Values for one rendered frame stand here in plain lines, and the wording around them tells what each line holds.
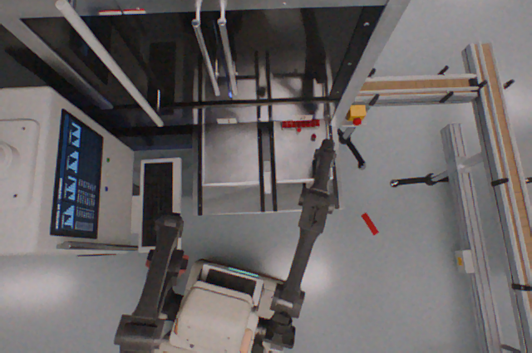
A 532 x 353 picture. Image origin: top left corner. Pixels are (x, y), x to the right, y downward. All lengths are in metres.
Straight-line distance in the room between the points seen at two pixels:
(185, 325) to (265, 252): 1.41
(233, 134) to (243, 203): 0.34
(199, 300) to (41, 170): 0.61
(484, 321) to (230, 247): 1.52
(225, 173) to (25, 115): 0.85
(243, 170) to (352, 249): 1.17
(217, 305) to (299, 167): 0.78
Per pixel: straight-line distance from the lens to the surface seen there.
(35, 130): 1.26
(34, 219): 1.23
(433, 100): 2.01
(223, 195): 1.74
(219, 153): 1.78
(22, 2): 1.07
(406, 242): 2.76
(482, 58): 2.15
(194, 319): 1.24
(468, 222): 2.33
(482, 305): 2.35
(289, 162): 1.76
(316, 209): 1.13
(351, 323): 2.68
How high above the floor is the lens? 2.59
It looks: 75 degrees down
